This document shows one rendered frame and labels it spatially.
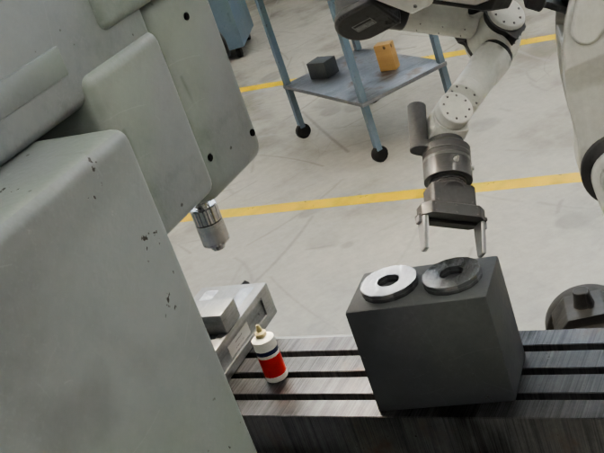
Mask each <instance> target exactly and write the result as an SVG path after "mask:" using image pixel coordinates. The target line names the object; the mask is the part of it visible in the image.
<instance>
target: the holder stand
mask: <svg viewBox="0 0 604 453"><path fill-rule="evenodd" d="M345 315H346V317H347V319H348V322H349V325H350V328H351V332H352V335H353V338H354V340H355V342H356V345H357V348H358V351H359V354H360V357H361V360H362V363H363V366H364V369H365V371H366V374H367V377H368V379H369V383H370V386H371V389H372V392H373V395H374V396H375V399H376V402H377V407H378V410H379V411H380V412H383V411H394V410H406V409H417V408H429V407H440V406H451V405H463V404H485V403H496V402H508V401H515V400H516V397H517V393H518V388H519V384H520V376H521V372H522V368H523V363H524V359H525V351H524V349H523V345H522V342H521V339H520V333H519V329H518V326H517V323H516V319H515V316H514V313H513V310H512V306H511V301H510V297H509V294H508V290H507V287H506V284H505V280H504V277H503V274H502V268H501V265H500V261H499V258H498V256H489V257H483V258H475V259H474V258H470V257H455V258H450V259H447V260H444V261H441V262H438V263H435V264H429V265H422V266H415V267H410V266H406V265H394V266H390V267H386V268H383V269H381V270H378V271H375V272H368V273H365V274H364V275H363V277H362V279H361V281H360V284H359V286H358V287H357V289H356V292H355V294H354V296H353V298H352V300H351V302H350V304H349V306H348V309H347V311H346V314H345Z"/></svg>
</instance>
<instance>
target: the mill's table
mask: <svg viewBox="0 0 604 453"><path fill-rule="evenodd" d="M519 333H520V339H521V342H522V345H523V349H524V351H525V359H524V363H523V368H522V372H521V376H520V384H519V388H518V393H517V397H516V400H515V401H508V402H496V403H485V404H463V405H451V406H440V407H429V408H417V409H406V410H394V411H383V412H380V411H379V410H378V405H377V402H376V399H375V396H374V395H373V392H372V389H371V386H370V383H369V379H368V377H367V374H366V371H365V369H364V366H363V363H362V360H361V357H360V354H359V351H358V348H357V345H356V342H355V340H354V338H353V336H346V337H319V338H292V339H275V340H276V342H277V344H278V346H279V349H280V353H281V356H282V358H283V360H284V363H285V365H286V368H287V371H288V375H287V376H286V378H285V379H283V380H282V381H280V382H278V383H269V382H267V380H266V378H265V376H264V374H263V371H262V367H261V365H260V362H259V361H258V358H257V355H256V353H255V350H254V348H253V347H252V348H251V350H250V351H249V353H248V354H247V355H246V357H245V358H244V360H243V362H242V363H241V364H240V366H239V367H238V369H237V370H236V372H235V373H234V375H233V376H232V377H231V378H230V379H229V381H228V384H229V385H230V388H231V390H232V393H233V395H234V397H235V400H236V403H237V405H238V408H239V410H240V412H241V414H242V416H243V419H244V423H245V425H246V427H247V430H248V431H249V434H250V436H251V439H252V441H253V444H254V446H255V449H256V451H257V453H604V328H589V329H562V330H535V331H519Z"/></svg>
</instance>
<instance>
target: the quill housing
mask: <svg viewBox="0 0 604 453"><path fill-rule="evenodd" d="M139 11H140V12H141V15H142V17H143V20H144V22H145V25H146V27H147V31H148V32H149V33H152V34H153V35H154V36H155V37H156V39H157V41H158V43H159V46H160V48H161V50H162V53H163V55H164V60H165V62H166V65H167V66H168V69H169V72H170V74H171V77H172V79H173V83H174V85H175V88H176V90H177V93H178V95H179V97H180V100H181V102H182V107H183V108H184V111H185V113H186V116H187V119H188V121H189V123H190V125H191V130H192V132H193V135H194V137H195V139H196V142H197V144H198V147H199V149H200V153H201V155H202V158H203V160H204V163H205V165H206V167H207V170H208V172H209V177H210V179H211V182H212V186H211V190H210V192H209V194H208V195H207V196H206V197H205V198H204V199H203V200H202V201H201V202H200V203H204V202H209V201H212V200H213V199H215V198H216V197H217V196H218V195H219V194H220V193H221V192H222V191H223V190H224V189H225V188H226V187H227V185H228V184H229V183H231V181H233V180H234V179H235V178H236V176H237V175H238V174H240V173H241V172H242V171H243V170H244V169H245V167H246V166H247V165H249V164H250V163H251V162H252V161H253V160H254V158H255V157H256V156H257V154H258V152H259V141H258V138H257V136H256V133H255V131H254V128H253V124H252V121H251V119H250V116H249V113H248V110H247V109H246V106H245V103H244V98H243V96H242V94H241V91H240V88H239V86H238V83H237V81H236V78H235V74H234V71H233V68H232V66H231V63H230V61H229V58H228V55H227V52H226V49H225V46H224V43H223V40H222V39H221V36H220V33H219V30H218V27H217V24H216V21H215V18H214V16H213V13H212V11H211V8H210V6H209V1H208V0H152V1H150V2H149V3H147V4H145V5H144V6H142V7H141V8H139Z"/></svg>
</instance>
